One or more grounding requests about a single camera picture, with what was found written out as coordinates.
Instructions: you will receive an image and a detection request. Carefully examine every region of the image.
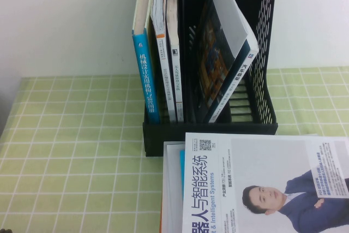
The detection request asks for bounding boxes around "thin white paperback book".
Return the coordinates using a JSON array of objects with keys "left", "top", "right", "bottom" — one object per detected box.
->
[{"left": 166, "top": 0, "right": 185, "bottom": 122}]

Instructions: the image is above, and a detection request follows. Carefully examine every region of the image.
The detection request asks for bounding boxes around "black plastic book holder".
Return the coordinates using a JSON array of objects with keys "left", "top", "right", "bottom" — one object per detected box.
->
[{"left": 138, "top": 0, "right": 279, "bottom": 158}]

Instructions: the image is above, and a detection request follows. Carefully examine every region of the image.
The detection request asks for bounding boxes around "white book with orange mark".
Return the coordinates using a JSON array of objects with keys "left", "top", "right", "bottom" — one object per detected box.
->
[{"left": 149, "top": 0, "right": 178, "bottom": 123}]

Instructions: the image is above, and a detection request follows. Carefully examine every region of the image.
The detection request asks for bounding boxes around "blue spine hardcover book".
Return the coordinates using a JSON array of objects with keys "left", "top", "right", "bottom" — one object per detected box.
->
[{"left": 131, "top": 0, "right": 161, "bottom": 124}]

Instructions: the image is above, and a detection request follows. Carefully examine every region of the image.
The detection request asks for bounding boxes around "cyan cover book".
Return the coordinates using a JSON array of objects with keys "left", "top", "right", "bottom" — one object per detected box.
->
[{"left": 179, "top": 149, "right": 187, "bottom": 198}]

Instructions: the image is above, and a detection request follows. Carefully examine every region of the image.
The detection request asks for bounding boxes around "green checkered tablecloth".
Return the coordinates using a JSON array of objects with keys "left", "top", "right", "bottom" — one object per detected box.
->
[{"left": 0, "top": 66, "right": 349, "bottom": 233}]

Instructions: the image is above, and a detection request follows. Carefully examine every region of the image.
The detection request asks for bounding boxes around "orange cover book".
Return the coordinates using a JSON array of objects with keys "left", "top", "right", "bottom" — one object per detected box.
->
[{"left": 159, "top": 200, "right": 165, "bottom": 233}]

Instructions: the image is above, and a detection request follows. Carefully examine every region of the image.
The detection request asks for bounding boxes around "dark picture cover magazine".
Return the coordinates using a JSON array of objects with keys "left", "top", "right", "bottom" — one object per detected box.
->
[{"left": 195, "top": 0, "right": 238, "bottom": 116}]

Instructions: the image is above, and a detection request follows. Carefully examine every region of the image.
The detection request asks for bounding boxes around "robot magazine with man portrait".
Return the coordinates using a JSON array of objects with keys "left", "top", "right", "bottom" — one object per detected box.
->
[{"left": 182, "top": 132, "right": 349, "bottom": 233}]

